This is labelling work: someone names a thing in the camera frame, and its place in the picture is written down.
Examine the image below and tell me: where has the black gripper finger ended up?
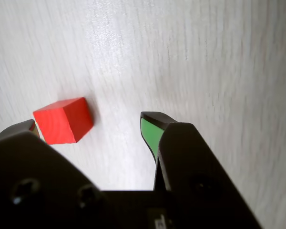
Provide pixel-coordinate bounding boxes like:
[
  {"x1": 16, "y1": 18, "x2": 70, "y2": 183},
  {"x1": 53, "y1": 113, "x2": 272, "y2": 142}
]
[
  {"x1": 140, "y1": 111, "x2": 264, "y2": 229},
  {"x1": 0, "y1": 119, "x2": 105, "y2": 229}
]

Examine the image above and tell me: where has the red wooden cube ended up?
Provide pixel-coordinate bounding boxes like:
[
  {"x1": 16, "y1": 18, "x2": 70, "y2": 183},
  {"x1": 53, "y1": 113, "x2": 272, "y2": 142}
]
[{"x1": 33, "y1": 96, "x2": 94, "y2": 146}]

